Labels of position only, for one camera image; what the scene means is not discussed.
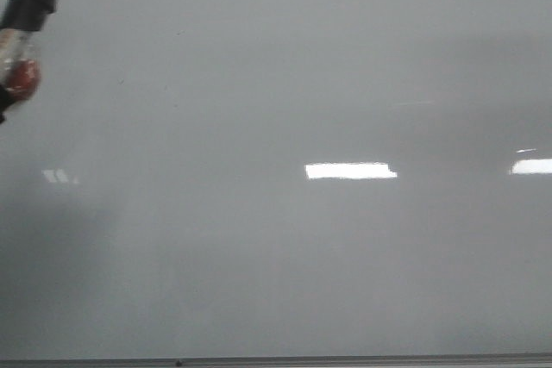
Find white whiteboard with aluminium frame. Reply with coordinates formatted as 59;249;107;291
1;0;551;359

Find black white whiteboard marker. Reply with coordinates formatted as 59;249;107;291
1;0;58;122

